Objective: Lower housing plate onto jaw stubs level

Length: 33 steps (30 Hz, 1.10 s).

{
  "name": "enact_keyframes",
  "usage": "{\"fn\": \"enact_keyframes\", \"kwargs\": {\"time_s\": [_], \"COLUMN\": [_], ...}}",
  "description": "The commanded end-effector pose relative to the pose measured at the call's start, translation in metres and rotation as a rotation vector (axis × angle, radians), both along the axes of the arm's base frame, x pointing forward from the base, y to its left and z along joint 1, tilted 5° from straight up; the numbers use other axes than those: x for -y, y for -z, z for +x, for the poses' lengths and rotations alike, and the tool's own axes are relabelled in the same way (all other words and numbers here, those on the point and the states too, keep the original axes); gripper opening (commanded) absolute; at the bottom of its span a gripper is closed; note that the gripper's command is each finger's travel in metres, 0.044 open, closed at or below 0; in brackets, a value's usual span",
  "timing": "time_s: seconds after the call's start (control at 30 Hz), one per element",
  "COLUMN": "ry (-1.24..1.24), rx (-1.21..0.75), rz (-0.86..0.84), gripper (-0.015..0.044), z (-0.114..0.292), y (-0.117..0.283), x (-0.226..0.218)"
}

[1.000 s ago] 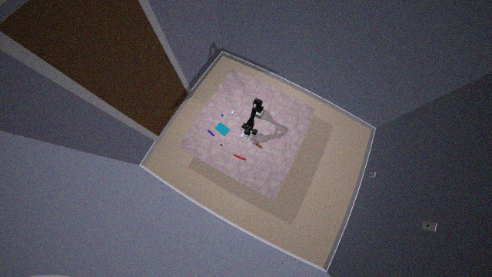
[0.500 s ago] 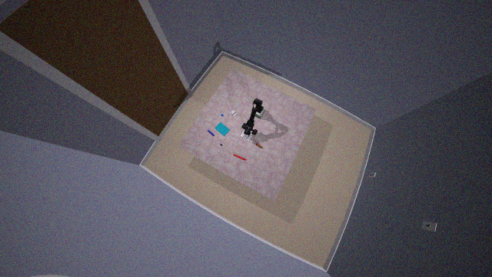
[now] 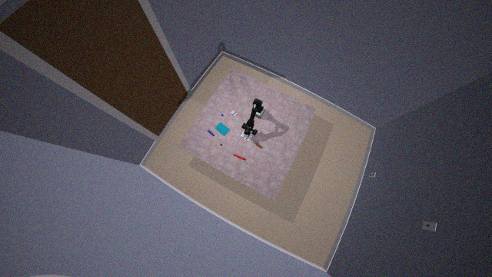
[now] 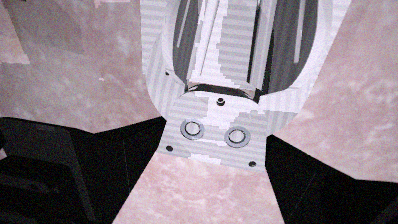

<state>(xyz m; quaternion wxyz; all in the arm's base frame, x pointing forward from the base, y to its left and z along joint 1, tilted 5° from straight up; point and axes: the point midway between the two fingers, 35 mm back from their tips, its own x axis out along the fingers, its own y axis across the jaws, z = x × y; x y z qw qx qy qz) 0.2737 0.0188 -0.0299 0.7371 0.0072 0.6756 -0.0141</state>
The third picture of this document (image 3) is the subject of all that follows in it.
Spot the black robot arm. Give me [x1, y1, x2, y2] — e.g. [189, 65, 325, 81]
[244, 99, 264, 135]

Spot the cyan flat plate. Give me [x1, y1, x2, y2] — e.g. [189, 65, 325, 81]
[215, 122, 230, 136]

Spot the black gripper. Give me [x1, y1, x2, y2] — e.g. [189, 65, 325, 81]
[242, 123, 258, 135]

